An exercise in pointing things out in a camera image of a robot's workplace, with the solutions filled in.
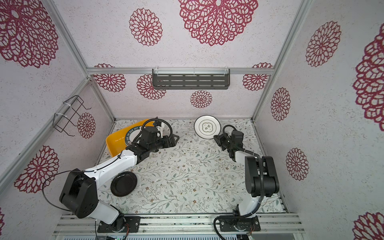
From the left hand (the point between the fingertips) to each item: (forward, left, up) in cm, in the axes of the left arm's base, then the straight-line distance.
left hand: (173, 140), depth 85 cm
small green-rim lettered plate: (+16, +31, -13) cm, 37 cm away
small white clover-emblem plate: (+14, -20, -4) cm, 25 cm away
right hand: (+8, -24, -4) cm, 26 cm away
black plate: (-19, +29, -16) cm, 38 cm away
